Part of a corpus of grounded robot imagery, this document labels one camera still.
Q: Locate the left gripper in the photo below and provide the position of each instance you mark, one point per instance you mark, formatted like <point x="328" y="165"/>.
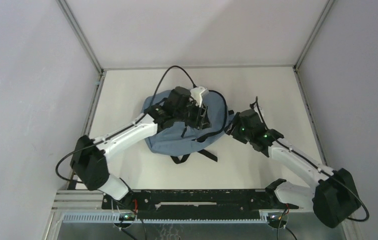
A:
<point x="200" y="121"/>

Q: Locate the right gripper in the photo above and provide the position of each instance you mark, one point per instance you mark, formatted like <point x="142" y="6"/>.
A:
<point x="234" y="133"/>

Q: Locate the blue-grey backpack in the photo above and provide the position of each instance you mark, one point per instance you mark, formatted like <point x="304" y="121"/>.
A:
<point x="180" y="140"/>

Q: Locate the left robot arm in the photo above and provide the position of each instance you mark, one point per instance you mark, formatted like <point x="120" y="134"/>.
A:
<point x="89" y="161"/>

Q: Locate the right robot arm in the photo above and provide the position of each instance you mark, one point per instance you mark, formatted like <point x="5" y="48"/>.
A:
<point x="331" y="194"/>

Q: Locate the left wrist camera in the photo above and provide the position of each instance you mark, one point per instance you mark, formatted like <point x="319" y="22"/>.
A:
<point x="197" y="93"/>

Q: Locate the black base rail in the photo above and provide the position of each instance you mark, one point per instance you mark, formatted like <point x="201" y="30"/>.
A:
<point x="199" y="204"/>

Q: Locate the white cable duct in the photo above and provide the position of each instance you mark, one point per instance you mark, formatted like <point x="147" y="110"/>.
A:
<point x="108" y="217"/>

